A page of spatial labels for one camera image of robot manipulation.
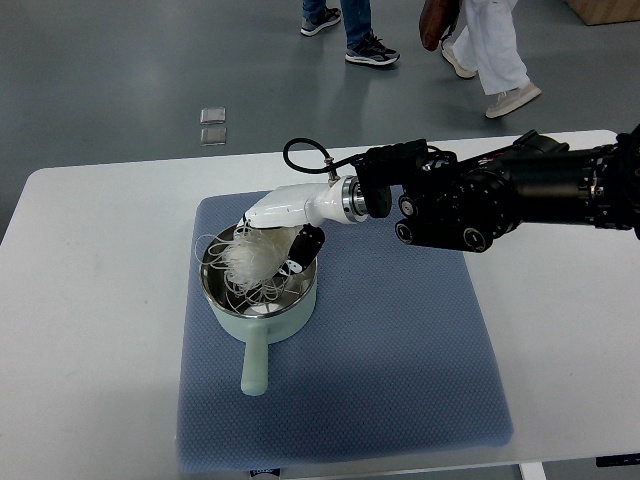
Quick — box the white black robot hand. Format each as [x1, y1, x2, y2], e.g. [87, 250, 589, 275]
[242, 176, 368, 277]

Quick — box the white vermicelli bundle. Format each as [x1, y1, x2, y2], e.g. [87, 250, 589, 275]
[194, 225, 304, 315]

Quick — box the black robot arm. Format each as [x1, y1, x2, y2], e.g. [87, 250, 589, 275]
[352, 130, 639, 253]

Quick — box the mint green steel pot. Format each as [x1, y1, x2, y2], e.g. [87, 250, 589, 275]
[194, 252, 317, 396]

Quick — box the lower metal floor plate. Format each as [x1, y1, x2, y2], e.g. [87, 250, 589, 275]
[200, 127, 227, 146]

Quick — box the metal floor plate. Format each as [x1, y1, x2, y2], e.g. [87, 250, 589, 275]
[200, 107, 226, 125]
[200, 127, 227, 146]

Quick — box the person in blue jeans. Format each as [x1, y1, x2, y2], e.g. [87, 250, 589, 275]
[300, 0, 400, 67]

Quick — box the upper metal floor plate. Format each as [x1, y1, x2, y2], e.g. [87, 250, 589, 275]
[200, 107, 226, 125]

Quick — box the blue textured mat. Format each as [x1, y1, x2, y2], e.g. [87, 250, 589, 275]
[177, 217, 513, 474]

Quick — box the brown leather bag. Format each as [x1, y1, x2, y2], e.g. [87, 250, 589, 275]
[419, 0, 462, 51]

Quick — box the person in white trousers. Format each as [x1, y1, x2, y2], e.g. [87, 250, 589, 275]
[442, 0, 541, 119]

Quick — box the black cable on hand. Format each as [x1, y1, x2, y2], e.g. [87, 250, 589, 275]
[282, 137, 361, 184]

